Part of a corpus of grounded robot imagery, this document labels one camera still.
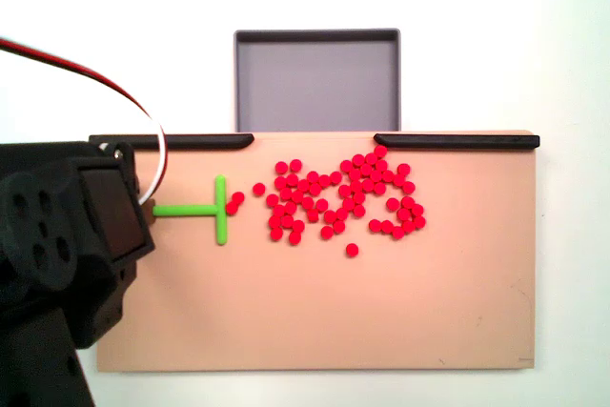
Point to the beige plastic board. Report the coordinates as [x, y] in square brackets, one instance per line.
[333, 307]

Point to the black foam rail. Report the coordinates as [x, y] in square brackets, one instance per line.
[200, 141]
[453, 141]

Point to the grey shallow tray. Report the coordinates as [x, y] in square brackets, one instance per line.
[317, 83]

